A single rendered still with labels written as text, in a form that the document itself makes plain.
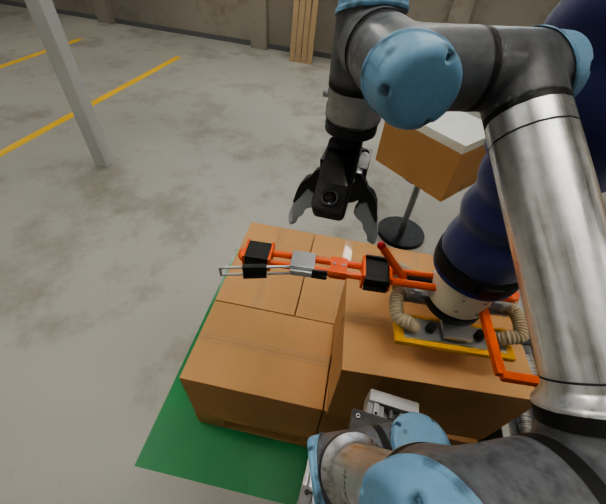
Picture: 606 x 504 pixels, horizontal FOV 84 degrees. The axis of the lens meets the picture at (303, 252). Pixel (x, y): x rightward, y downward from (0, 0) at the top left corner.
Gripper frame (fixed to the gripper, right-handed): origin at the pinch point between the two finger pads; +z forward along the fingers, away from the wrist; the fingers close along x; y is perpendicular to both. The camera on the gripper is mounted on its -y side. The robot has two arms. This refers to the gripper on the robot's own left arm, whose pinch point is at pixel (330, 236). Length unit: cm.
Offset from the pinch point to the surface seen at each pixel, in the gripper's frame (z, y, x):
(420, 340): 45, 15, -29
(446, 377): 58, 13, -41
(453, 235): 13.9, 25.8, -26.8
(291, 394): 98, 8, 5
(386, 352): 58, 15, -22
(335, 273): 33.3, 21.0, -1.0
